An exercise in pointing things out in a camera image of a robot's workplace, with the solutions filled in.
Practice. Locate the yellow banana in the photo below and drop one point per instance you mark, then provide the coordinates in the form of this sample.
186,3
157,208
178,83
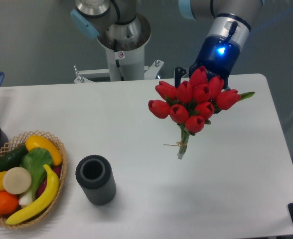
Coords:
41,203

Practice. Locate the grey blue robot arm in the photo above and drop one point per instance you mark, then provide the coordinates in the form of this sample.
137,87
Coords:
123,33

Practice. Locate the green bok choy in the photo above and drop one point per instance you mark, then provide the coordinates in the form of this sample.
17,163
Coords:
33,162

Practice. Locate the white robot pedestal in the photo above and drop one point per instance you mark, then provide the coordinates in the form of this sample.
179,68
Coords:
122,66

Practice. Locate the red tulip bouquet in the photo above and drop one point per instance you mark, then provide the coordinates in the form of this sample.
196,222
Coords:
191,104

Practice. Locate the beige round slice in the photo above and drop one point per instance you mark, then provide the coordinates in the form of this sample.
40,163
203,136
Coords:
16,180

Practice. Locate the dark grey ribbed vase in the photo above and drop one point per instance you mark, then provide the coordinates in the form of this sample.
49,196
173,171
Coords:
95,176

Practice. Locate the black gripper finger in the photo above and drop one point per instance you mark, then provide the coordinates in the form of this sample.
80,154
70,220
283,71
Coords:
179,72

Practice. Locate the woven wicker basket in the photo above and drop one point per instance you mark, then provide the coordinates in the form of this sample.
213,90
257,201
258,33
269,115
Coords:
20,140

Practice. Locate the orange fruit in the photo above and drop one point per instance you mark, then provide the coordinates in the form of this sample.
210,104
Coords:
8,203

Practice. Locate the yellow squash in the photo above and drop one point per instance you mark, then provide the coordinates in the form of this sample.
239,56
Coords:
37,141

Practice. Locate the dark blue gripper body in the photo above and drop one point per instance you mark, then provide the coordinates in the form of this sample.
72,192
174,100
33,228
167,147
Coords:
222,46

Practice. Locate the dark red vegetable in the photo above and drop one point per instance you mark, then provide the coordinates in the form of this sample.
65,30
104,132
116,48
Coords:
57,170

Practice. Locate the green cucumber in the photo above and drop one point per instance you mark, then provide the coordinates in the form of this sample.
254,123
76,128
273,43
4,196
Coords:
12,158

